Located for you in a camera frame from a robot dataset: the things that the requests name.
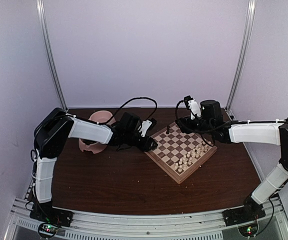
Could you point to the right circuit board with LEDs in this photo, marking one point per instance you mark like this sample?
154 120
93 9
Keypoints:
248 230

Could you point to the aluminium frame post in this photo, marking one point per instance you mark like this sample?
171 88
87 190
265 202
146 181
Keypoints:
248 28
49 53

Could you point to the wooden chess board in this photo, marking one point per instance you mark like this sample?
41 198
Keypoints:
174 145

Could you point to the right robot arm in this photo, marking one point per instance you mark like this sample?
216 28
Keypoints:
274 132

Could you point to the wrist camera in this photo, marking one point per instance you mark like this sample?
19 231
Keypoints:
146 126
193 106

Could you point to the left circuit board with LEDs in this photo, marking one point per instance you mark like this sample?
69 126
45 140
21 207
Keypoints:
47 229

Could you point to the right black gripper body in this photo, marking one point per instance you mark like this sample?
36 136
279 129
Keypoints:
205 125

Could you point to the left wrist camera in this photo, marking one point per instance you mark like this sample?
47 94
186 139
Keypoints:
146 126

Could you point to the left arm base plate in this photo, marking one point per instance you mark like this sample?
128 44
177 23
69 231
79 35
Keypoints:
54 216

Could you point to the white chess pieces group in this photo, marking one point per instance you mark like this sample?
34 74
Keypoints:
191 157

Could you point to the right aluminium frame post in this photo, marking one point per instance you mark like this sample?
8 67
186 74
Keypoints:
248 28

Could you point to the pink double pet bowl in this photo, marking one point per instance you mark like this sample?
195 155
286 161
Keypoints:
92 144

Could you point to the left aluminium frame post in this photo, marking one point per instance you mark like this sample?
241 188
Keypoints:
49 53

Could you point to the front aluminium rail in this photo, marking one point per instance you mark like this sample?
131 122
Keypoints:
193 226

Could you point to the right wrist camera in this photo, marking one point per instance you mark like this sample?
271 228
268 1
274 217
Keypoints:
193 106

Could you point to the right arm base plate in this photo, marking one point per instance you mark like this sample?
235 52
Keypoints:
236 216

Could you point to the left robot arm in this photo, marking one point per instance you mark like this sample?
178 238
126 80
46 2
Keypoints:
51 134

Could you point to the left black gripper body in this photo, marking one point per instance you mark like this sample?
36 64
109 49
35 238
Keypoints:
130 140

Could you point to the circuit board with leds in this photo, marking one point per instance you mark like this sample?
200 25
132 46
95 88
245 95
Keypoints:
47 229
248 230

